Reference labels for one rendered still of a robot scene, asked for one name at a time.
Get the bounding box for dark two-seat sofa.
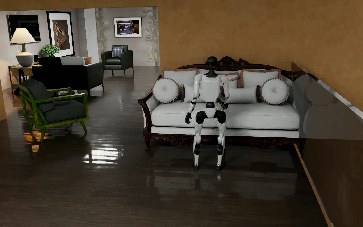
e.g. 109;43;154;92
32;56;104;96

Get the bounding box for grey sofa cushion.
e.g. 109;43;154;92
60;56;86;66

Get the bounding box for white bolster pillow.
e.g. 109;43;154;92
227;85;263;104
180;84;195;103

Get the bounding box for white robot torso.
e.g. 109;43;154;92
200;75;222;119

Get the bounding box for white left robot leg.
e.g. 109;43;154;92
193;110;208;171

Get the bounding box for white robot leg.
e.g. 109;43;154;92
214;110;227;171
193;110;208;171

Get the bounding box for small white brown-trimmed cushion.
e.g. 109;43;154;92
222;72;241;89

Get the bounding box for white right robot leg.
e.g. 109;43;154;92
214;110;227;171

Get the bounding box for round white tufted cushion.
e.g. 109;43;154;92
261;78;291;106
152;78;180;104

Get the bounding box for square white brown-trimmed cushion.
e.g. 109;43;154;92
238;68;282;89
161;68;200;88

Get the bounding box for black robot head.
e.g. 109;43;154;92
206;56;219;76

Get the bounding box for black leather armchair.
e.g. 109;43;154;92
101;45;134;76

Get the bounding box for plaid throw pillow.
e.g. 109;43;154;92
111;46;125;58

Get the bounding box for wide framed photo picture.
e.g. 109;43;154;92
113;17;143;38

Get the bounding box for glossy dark table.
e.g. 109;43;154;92
291;61;363;227

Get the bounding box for green wooden armchair dark cushions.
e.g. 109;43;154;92
17;79;90;142

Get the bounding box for tall framed abstract picture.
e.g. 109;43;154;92
46;11;75;57

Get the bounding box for green potted plant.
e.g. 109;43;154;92
40;44;62;58

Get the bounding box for wooden side table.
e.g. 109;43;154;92
8;63;41;94

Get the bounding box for white table lamp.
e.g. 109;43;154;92
9;27;37;67

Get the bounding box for white sofa carved wood frame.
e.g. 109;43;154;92
138;56;300;152

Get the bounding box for black wall television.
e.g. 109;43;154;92
7;14;41;42

